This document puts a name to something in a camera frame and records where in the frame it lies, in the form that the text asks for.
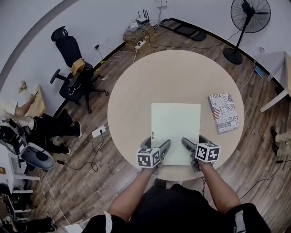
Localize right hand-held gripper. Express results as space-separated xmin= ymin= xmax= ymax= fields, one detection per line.
xmin=181 ymin=134 xmax=221 ymax=173

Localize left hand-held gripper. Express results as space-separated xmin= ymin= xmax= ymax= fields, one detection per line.
xmin=136 ymin=136 xmax=171 ymax=175

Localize pale green paper sheet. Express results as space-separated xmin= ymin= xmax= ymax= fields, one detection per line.
xmin=151 ymin=103 xmax=201 ymax=167

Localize person's left forearm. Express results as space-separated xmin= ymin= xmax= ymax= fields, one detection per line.
xmin=108 ymin=167 xmax=152 ymax=223

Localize person's right forearm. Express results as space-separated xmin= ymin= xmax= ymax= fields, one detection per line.
xmin=199 ymin=161 xmax=241 ymax=215

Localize printed cover book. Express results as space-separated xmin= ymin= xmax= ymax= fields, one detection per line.
xmin=207 ymin=92 xmax=241 ymax=134

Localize person's black shirt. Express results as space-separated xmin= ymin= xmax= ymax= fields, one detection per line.
xmin=81 ymin=178 xmax=271 ymax=233

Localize round wooden table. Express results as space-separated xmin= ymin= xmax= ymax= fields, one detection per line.
xmin=107 ymin=49 xmax=246 ymax=182

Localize blue flat item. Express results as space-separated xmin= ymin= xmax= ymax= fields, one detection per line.
xmin=254 ymin=65 xmax=266 ymax=78

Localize small cardboard box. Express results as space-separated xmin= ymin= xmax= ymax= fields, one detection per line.
xmin=70 ymin=58 xmax=86 ymax=76

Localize black floor mats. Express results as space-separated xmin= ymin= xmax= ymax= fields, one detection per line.
xmin=162 ymin=19 xmax=207 ymax=42

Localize pile of woven sacks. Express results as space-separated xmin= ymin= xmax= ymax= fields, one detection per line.
xmin=123 ymin=24 xmax=156 ymax=45

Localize rectangular desk with white legs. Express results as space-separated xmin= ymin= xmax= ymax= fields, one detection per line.
xmin=260 ymin=51 xmax=291 ymax=113

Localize white stool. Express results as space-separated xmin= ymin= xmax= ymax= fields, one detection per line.
xmin=65 ymin=223 xmax=83 ymax=233

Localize black office chair with headrest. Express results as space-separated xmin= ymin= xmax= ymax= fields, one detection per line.
xmin=50 ymin=25 xmax=109 ymax=114

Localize white router with black antennas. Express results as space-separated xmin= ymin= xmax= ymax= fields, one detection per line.
xmin=135 ymin=9 xmax=151 ymax=25

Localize black standing fan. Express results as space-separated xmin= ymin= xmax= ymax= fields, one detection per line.
xmin=223 ymin=0 xmax=271 ymax=66

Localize dried flower bunch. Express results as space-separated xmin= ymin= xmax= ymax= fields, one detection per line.
xmin=17 ymin=80 xmax=28 ymax=94

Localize black power cable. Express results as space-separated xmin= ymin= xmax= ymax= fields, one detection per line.
xmin=56 ymin=134 xmax=104 ymax=172
xmin=238 ymin=158 xmax=291 ymax=200

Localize long white cable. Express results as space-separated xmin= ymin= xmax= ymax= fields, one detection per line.
xmin=40 ymin=169 xmax=69 ymax=225

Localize white shelf frame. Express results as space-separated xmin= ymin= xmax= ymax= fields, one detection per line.
xmin=0 ymin=145 xmax=41 ymax=214

